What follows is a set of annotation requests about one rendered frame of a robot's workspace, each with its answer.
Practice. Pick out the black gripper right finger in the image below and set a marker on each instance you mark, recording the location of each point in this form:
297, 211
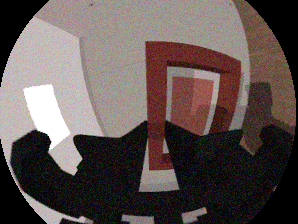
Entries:
188, 151

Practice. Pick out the dark red rectangular picture frame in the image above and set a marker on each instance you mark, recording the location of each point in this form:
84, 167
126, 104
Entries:
194, 87

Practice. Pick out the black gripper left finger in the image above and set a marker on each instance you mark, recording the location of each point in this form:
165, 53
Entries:
128, 150

